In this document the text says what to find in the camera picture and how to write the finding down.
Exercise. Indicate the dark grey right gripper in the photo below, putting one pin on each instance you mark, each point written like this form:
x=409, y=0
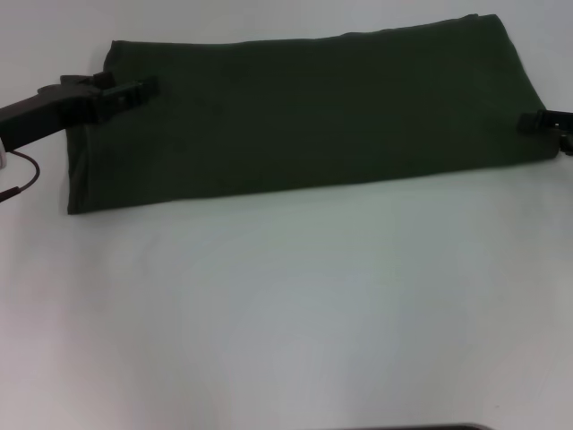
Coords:
x=566, y=141

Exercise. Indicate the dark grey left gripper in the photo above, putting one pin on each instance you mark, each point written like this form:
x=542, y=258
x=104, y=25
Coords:
x=49, y=109

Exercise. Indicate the dark green FREE t-shirt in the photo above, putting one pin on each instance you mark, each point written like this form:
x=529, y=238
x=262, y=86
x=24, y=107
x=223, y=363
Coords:
x=313, y=112

